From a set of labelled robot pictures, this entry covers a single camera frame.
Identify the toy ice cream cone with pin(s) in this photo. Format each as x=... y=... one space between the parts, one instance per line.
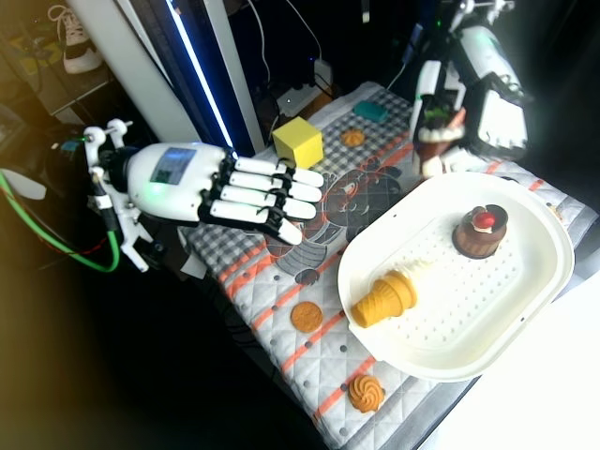
x=384 y=300

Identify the teal block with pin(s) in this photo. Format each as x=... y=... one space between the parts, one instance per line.
x=370 y=111

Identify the yellow block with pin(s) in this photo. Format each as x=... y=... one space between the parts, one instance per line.
x=297 y=143

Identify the brown chocolate toy cake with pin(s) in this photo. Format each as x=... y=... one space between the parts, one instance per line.
x=478 y=234

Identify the chocolate strawberry cupcake toy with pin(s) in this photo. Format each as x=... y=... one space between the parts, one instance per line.
x=440 y=136

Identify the column with blue light strip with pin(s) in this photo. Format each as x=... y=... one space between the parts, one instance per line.
x=225 y=70

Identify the white column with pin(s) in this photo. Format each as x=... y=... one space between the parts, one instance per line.
x=131 y=70

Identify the white power adapter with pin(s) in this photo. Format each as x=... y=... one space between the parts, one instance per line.
x=323 y=71

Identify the yellow rosette toy cookie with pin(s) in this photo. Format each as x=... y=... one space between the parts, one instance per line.
x=366 y=394

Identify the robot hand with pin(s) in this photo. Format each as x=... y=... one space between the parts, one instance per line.
x=187 y=187
x=501 y=117

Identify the grey quilt with bear print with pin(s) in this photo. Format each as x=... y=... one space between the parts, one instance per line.
x=290 y=276

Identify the white power strip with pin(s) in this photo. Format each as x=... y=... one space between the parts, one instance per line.
x=300 y=99

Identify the white sneaker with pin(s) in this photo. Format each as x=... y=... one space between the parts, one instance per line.
x=77 y=42

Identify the orange flower-shaped toy cookie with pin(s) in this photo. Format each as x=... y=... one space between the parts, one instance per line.
x=352 y=138

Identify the round tan toy cracker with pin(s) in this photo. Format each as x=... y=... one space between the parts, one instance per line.
x=307 y=317

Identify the white plastic tray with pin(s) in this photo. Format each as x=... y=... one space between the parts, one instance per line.
x=469 y=319

